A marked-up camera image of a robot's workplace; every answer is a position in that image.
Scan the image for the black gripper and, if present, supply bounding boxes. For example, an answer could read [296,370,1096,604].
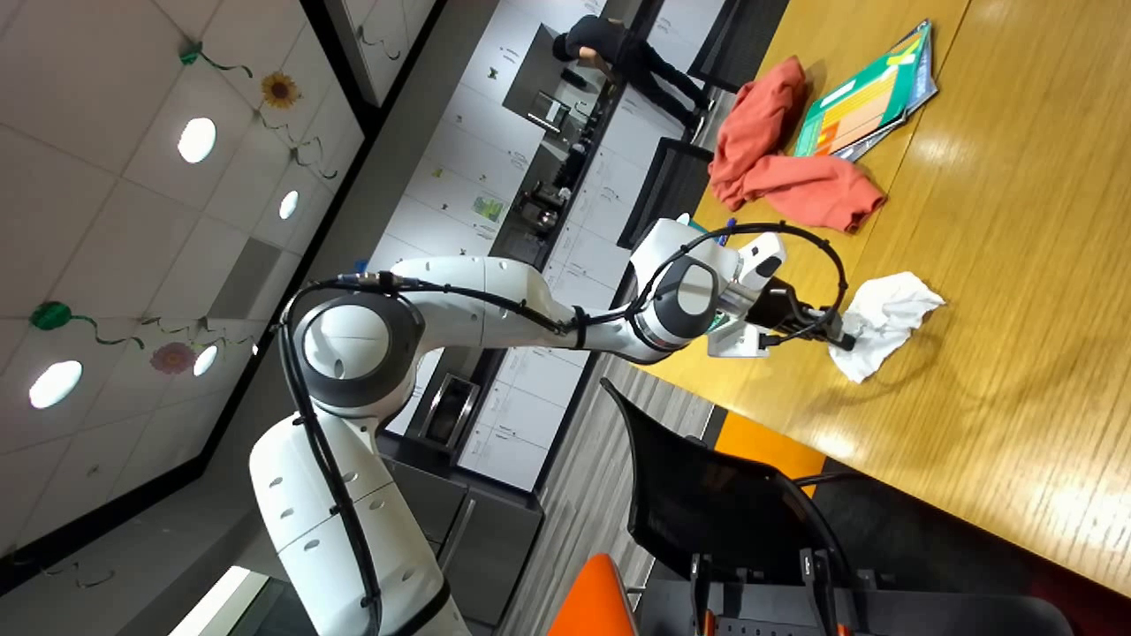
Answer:
[753,278,858,353]

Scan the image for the white tissue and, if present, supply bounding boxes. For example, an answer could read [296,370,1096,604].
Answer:
[828,268,946,384]

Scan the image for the orange flat panel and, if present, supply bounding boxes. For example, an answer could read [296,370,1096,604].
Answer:
[715,408,829,485]

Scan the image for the orange cloth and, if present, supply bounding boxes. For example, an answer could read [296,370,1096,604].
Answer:
[705,53,890,238]

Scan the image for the black mesh office chair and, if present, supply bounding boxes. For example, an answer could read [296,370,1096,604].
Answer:
[616,136,719,252]
[687,0,792,93]
[597,379,875,636]

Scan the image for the green picture book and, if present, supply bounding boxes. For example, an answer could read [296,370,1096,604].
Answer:
[789,19,943,167]

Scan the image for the dark counter unit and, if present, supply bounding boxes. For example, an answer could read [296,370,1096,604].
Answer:
[489,19,633,271]

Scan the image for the person in dark clothes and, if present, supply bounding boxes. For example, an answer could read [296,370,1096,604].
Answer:
[549,10,715,132]

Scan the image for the orange chair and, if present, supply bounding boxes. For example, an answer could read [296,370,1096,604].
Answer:
[543,552,641,636]

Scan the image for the gray cabinet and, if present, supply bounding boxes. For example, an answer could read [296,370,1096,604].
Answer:
[375,434,549,631]

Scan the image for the sunflower ceiling decoration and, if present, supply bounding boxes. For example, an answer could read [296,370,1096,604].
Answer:
[258,68,303,118]

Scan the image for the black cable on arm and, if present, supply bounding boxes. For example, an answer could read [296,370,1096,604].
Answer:
[277,219,851,636]

